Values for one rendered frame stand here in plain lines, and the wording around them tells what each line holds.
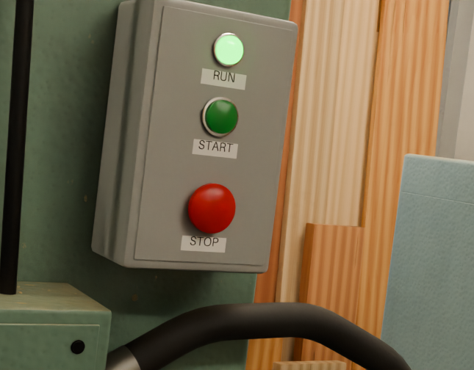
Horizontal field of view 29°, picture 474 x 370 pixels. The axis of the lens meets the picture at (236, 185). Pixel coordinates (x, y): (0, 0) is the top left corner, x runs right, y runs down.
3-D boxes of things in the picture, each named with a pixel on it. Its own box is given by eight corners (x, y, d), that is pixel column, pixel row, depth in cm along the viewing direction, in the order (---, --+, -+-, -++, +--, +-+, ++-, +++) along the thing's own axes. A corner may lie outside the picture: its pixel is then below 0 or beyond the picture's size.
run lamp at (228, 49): (210, 64, 55) (214, 30, 55) (239, 69, 56) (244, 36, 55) (214, 64, 54) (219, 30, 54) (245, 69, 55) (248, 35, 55)
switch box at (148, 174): (88, 251, 59) (117, 1, 58) (225, 258, 64) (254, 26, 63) (123, 269, 53) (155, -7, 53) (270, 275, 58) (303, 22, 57)
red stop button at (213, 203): (182, 230, 55) (189, 180, 55) (227, 233, 56) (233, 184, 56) (189, 233, 54) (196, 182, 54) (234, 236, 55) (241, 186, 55)
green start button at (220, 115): (198, 134, 55) (203, 94, 55) (234, 138, 56) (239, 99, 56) (203, 134, 54) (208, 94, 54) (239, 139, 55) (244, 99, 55)
